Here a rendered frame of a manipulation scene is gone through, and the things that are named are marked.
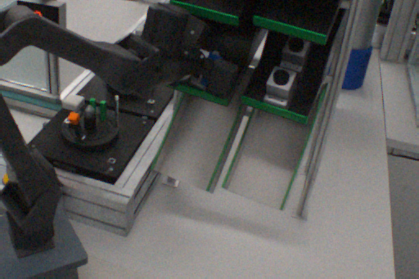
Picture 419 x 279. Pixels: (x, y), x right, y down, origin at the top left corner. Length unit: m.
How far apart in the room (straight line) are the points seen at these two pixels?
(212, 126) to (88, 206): 0.31
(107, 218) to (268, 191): 0.34
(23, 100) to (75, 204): 0.41
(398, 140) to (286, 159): 0.64
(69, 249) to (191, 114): 0.42
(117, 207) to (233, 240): 0.27
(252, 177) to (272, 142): 0.08
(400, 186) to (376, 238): 0.50
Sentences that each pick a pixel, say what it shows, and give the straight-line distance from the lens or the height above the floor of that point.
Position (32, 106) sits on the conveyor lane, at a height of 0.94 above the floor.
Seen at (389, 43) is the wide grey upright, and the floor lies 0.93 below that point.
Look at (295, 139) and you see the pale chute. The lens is 1.05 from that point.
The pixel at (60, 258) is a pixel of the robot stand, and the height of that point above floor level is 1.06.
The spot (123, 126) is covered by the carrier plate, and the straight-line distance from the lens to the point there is 1.24.
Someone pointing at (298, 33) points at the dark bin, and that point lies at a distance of 0.85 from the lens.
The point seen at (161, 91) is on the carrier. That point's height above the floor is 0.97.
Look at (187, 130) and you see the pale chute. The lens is 1.07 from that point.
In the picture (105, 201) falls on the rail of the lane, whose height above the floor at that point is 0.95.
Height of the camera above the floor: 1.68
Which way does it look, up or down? 31 degrees down
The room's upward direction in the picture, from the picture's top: 4 degrees clockwise
